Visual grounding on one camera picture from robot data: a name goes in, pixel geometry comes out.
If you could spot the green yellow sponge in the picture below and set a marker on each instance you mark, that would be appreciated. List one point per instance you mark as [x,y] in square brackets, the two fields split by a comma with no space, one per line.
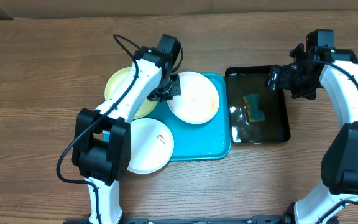
[254,113]

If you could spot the black water tray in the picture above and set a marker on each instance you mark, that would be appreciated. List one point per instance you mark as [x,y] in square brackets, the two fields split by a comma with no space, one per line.
[241,81]

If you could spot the lime green plate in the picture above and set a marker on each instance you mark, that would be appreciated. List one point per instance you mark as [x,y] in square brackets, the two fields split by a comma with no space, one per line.
[112,85]

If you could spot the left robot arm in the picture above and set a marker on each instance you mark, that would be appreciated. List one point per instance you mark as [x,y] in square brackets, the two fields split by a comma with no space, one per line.
[102,142]

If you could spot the white plate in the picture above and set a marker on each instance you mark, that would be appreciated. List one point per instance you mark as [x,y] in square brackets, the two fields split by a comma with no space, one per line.
[198,102]
[152,146]

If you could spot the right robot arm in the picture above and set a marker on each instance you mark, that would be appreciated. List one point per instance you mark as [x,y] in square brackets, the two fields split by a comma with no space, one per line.
[336,71]

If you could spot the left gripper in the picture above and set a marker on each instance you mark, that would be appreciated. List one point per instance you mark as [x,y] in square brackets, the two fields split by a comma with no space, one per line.
[176,91]

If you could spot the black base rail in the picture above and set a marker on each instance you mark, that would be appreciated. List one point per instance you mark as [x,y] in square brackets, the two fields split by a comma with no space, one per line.
[259,219]

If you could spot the white plate front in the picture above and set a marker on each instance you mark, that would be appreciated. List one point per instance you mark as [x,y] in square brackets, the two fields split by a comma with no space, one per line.
[152,146]

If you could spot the teal plastic tray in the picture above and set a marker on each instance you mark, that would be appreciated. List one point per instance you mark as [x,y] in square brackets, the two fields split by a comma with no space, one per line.
[198,141]

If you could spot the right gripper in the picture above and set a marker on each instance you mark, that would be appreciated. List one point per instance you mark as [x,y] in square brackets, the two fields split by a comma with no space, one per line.
[285,76]

